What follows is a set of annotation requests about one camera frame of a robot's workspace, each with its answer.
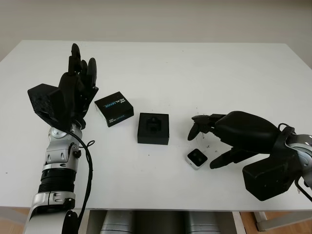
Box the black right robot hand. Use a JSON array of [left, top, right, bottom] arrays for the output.
[[187, 111, 281, 171]]

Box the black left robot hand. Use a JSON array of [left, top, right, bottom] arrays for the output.
[[58, 43, 100, 128]]

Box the small silver camera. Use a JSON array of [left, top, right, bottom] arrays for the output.
[[185, 148, 209, 171]]

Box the black RealSense box lid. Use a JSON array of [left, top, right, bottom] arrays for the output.
[[94, 91, 136, 128]]

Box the white table leg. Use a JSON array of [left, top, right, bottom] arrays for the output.
[[253, 211, 269, 232]]

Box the grey robot torso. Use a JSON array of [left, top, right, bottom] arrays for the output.
[[101, 211, 218, 234]]

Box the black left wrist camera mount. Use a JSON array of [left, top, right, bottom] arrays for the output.
[[27, 83, 67, 129]]

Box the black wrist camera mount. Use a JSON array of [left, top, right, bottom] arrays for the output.
[[27, 83, 67, 129], [241, 145, 302, 202]]

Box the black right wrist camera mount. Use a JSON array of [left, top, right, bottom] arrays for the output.
[[241, 145, 302, 202]]

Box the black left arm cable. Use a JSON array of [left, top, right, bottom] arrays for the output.
[[70, 128, 96, 234]]

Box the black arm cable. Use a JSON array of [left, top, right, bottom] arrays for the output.
[[70, 128, 96, 234], [277, 123, 312, 197]]

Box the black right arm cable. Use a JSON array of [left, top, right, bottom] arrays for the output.
[[277, 123, 312, 197]]

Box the black camera box base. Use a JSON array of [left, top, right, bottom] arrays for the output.
[[136, 112, 170, 146]]

